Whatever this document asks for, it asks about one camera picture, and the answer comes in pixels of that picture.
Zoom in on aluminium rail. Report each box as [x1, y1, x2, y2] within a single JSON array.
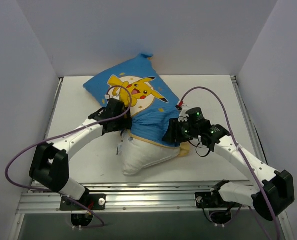
[[230, 75, 268, 164], [29, 77, 64, 186]]

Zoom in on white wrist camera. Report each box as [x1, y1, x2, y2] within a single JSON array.
[[105, 93, 120, 101], [175, 100, 191, 118]]

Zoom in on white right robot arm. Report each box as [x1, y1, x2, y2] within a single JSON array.
[[163, 106, 295, 221]]

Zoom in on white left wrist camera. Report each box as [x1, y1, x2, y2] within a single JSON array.
[[105, 93, 120, 101]]

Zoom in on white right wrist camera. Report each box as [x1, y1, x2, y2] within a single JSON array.
[[175, 100, 191, 118]]

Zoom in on blue Pikachu pillowcase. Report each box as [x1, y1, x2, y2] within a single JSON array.
[[83, 53, 181, 148]]

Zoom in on aluminium left side rail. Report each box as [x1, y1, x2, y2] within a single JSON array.
[[29, 77, 64, 186]]

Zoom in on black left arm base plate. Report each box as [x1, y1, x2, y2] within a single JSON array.
[[59, 193, 107, 211]]

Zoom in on aluminium right side rail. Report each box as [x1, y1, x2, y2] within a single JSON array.
[[230, 75, 268, 164]]

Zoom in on white pillow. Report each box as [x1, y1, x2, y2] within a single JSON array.
[[116, 131, 191, 176]]

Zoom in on aluminium front rail frame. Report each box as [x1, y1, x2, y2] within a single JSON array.
[[17, 180, 287, 215]]

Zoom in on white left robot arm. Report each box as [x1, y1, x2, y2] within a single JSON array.
[[29, 98, 132, 210]]

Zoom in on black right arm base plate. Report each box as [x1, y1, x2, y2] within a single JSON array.
[[194, 191, 241, 209]]

